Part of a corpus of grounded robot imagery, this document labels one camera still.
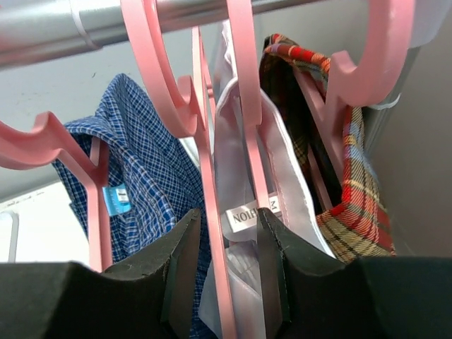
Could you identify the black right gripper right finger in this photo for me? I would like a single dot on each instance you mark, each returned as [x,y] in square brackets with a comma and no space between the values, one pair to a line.
[308,294]

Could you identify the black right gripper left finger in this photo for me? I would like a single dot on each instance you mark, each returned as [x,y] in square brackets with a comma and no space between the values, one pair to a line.
[147,295]

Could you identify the pink hanger holding white shirt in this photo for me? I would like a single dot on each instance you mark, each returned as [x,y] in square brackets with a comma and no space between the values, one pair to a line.
[183,105]

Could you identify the red plaid shirt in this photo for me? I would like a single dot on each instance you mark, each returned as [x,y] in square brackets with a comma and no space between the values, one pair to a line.
[358,223]

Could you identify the white shirt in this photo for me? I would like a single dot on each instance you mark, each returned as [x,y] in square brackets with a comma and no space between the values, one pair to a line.
[289,194]

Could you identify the blue checkered shirt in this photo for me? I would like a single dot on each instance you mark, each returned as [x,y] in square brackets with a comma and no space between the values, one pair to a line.
[161,181]

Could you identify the pink hanger holding blue shirt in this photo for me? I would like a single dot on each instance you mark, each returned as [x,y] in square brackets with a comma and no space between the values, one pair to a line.
[49,141]

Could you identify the silver and white clothes rack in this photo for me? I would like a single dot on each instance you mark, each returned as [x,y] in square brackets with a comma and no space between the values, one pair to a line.
[45,30]

